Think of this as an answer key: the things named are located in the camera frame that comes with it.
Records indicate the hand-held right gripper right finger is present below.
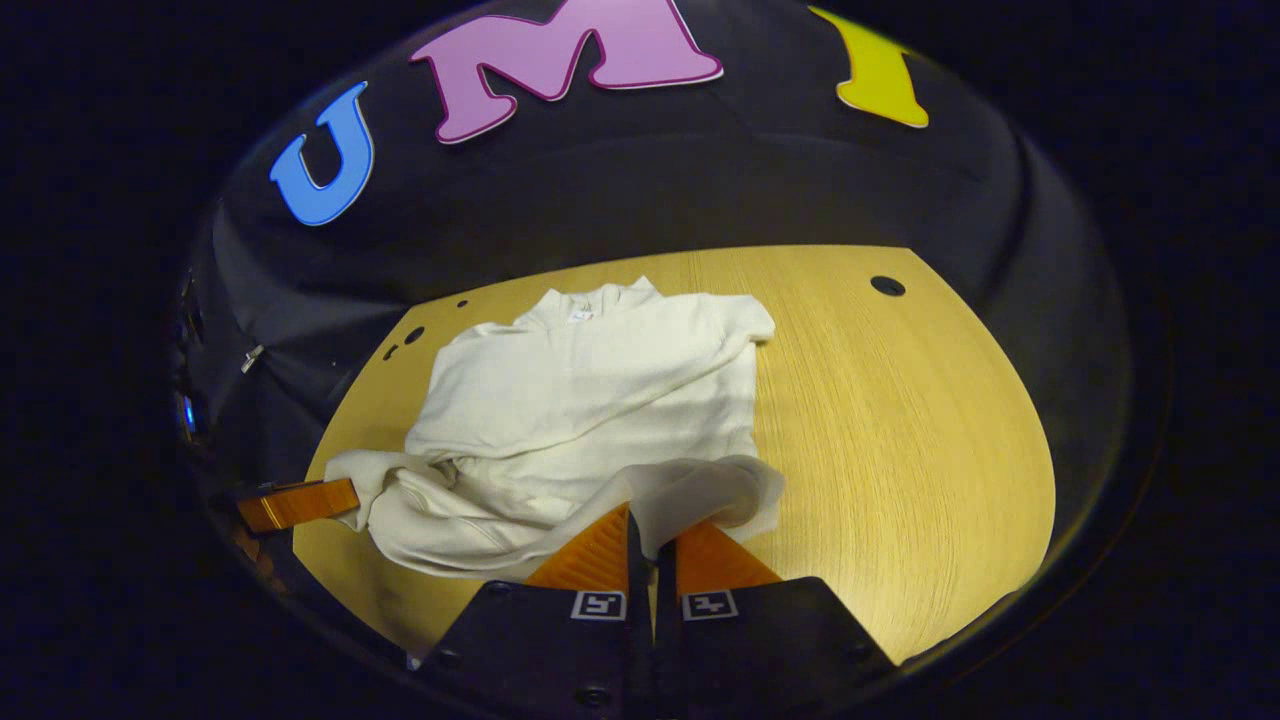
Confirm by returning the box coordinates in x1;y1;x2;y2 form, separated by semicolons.
655;520;896;720

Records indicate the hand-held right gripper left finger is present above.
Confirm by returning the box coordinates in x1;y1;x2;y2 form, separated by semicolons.
415;502;656;720

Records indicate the white garment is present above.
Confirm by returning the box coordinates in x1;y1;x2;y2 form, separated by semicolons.
322;276;787;581

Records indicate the black backdrop cloth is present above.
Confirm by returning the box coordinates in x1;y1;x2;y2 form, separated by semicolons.
175;0;1131;561

